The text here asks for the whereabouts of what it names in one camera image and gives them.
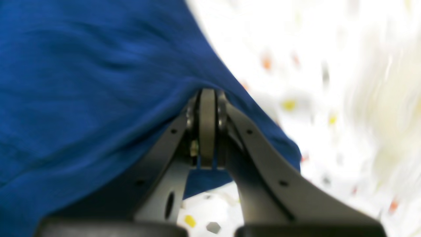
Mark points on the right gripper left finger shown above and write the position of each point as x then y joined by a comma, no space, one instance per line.
144,200

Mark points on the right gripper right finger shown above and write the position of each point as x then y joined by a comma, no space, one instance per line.
276,200

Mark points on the terrazzo patterned tablecloth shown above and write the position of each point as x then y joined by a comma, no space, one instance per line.
342,79

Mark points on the dark blue t-shirt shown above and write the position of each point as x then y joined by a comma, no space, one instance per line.
87,86

